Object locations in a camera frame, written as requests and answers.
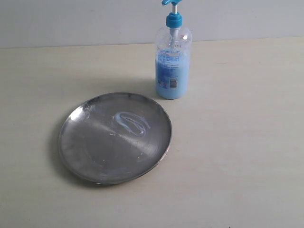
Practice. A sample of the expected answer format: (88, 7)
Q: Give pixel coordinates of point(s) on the blue soap pump bottle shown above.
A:
(172, 56)

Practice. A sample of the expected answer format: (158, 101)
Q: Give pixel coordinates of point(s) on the blue soap blob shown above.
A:
(132, 123)

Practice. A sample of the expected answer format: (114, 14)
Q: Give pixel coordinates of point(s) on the round steel plate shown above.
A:
(94, 151)

